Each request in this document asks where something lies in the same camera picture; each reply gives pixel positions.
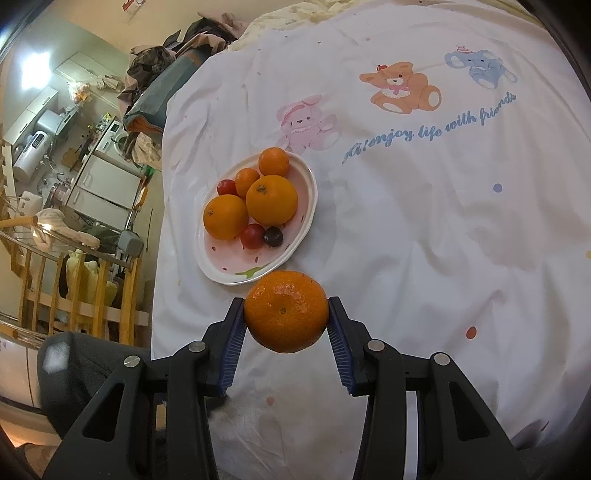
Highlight white cartoon printed blanket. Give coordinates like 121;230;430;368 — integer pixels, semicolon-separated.
148;0;591;480

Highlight yellow hanging cloth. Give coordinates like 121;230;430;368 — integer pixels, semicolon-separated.
65;249;118;308

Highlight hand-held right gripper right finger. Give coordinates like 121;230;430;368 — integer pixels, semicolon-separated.
328;296;527;480

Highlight floral cloth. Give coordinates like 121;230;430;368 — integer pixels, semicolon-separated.
129;131;163;169

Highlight pink strawberry print plate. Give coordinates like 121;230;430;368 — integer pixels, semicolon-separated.
193;151;319;287

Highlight grey metal stool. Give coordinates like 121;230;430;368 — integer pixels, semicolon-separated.
117;229;144;259

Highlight white floor cabinet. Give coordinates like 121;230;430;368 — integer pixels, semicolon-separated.
65;150;144;217

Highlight pale yellow quilt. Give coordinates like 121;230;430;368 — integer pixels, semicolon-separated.
228;0;384;49

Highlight pile of dark clothes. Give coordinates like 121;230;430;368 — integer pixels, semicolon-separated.
117;14;252;93

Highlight white wall cabinet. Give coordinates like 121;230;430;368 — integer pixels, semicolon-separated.
2;85;61;139

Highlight blue grey folded bedding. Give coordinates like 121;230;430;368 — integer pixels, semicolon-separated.
121;46;218;134

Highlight white washing machine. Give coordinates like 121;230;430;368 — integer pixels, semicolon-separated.
90;120;127;160

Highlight white water heater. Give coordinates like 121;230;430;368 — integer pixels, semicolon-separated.
11;131;51;183

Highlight large orange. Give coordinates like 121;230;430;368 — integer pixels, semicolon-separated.
246;174;299;224
203;195;250;241

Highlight small mandarin orange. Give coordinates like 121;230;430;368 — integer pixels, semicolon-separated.
244;271;330;354
259;147;290;178
235;167;260;198

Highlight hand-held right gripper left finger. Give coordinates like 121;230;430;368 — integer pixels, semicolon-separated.
46;298;247;480

